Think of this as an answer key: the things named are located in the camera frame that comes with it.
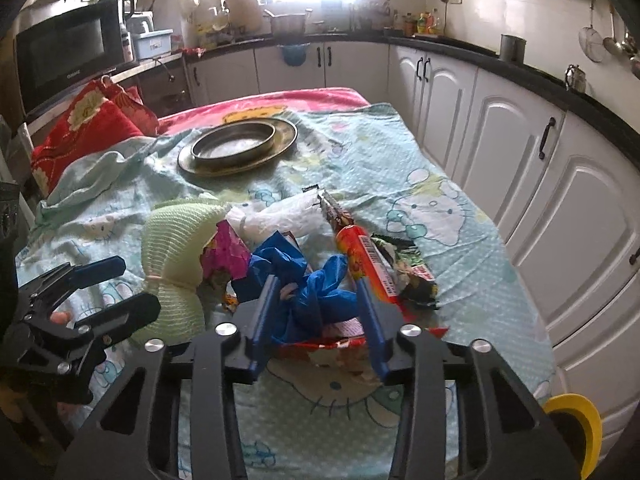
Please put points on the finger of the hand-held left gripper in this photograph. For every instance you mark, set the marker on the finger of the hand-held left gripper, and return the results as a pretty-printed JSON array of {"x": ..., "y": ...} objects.
[
  {"x": 125, "y": 312},
  {"x": 100, "y": 267}
]

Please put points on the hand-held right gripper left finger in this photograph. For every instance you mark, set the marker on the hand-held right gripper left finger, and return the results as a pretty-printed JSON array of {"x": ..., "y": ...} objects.
[{"x": 265, "y": 310}]

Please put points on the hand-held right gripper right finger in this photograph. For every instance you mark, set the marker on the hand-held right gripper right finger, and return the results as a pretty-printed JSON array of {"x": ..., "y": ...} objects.
[{"x": 372, "y": 330}]

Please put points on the blue plastic bag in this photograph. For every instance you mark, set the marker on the blue plastic bag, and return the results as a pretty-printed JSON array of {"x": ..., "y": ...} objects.
[{"x": 320, "y": 295}]

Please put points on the pink foil wrapper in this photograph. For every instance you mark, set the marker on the pink foil wrapper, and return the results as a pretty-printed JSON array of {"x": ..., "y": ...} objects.
[{"x": 227, "y": 255}]

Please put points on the green foam net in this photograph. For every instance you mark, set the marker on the green foam net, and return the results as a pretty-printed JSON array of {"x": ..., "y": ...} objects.
[{"x": 170, "y": 240}]

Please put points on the white plastic bag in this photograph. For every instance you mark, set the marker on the white plastic bag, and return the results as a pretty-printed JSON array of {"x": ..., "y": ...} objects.
[{"x": 285, "y": 217}]

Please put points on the yellow-rimmed black bin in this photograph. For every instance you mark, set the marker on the yellow-rimmed black bin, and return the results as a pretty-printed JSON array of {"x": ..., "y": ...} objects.
[{"x": 575, "y": 405}]

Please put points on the dark green snack packet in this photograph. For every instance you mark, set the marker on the dark green snack packet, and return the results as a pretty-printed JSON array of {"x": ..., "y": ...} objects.
[{"x": 415, "y": 275}]

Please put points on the red tube-shaped packet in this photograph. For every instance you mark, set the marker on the red tube-shaped packet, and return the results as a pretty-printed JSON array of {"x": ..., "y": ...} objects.
[{"x": 360, "y": 255}]

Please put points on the dark narrow foil wrapper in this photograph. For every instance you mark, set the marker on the dark narrow foil wrapper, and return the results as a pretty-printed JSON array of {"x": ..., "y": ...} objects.
[{"x": 332, "y": 207}]

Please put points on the red floral pillow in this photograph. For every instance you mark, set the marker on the red floral pillow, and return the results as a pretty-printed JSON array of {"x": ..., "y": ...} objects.
[{"x": 90, "y": 125}]

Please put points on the steel dish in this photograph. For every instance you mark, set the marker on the steel dish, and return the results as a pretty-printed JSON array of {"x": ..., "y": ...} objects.
[{"x": 230, "y": 142}]

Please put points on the brass plate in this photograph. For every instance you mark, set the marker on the brass plate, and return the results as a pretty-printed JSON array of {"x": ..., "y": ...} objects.
[{"x": 285, "y": 135}]

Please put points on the pink blanket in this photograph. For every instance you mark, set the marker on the pink blanket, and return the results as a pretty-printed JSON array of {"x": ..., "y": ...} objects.
[{"x": 300, "y": 100}]

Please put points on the black microwave oven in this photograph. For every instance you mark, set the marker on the black microwave oven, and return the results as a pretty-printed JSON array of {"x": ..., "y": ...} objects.
[{"x": 65, "y": 55}]

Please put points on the blue-lidded plastic box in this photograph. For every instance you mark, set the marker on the blue-lidded plastic box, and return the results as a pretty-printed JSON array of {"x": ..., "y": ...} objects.
[{"x": 152, "y": 44}]

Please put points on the white kitchen cabinets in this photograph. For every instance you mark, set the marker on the white kitchen cabinets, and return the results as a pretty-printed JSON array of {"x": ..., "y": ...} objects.
[{"x": 500, "y": 110}]

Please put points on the blue plastic bowl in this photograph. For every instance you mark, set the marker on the blue plastic bowl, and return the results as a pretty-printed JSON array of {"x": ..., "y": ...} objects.
[{"x": 296, "y": 55}]

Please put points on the steel cooking pot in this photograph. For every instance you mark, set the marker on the steel cooking pot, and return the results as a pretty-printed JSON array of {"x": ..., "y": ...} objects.
[{"x": 287, "y": 22}]

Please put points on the white plastic jug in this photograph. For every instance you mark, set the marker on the white plastic jug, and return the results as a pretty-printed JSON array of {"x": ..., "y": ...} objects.
[{"x": 240, "y": 7}]

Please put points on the black kitchen countertop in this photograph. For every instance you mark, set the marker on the black kitchen countertop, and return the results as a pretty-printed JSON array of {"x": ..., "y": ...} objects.
[{"x": 450, "y": 45}]

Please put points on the row of condiment bottles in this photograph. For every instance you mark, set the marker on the row of condiment bottles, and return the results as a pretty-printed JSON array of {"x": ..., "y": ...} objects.
[{"x": 422, "y": 22}]

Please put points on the steel cup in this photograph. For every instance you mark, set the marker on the steel cup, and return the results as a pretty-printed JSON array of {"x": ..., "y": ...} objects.
[{"x": 512, "y": 49}]

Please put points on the small steel canister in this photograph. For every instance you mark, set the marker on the small steel canister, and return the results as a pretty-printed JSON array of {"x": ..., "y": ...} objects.
[{"x": 576, "y": 79}]

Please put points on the hanging steel ladle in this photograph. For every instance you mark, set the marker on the hanging steel ladle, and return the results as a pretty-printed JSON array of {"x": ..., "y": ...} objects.
[{"x": 611, "y": 42}]

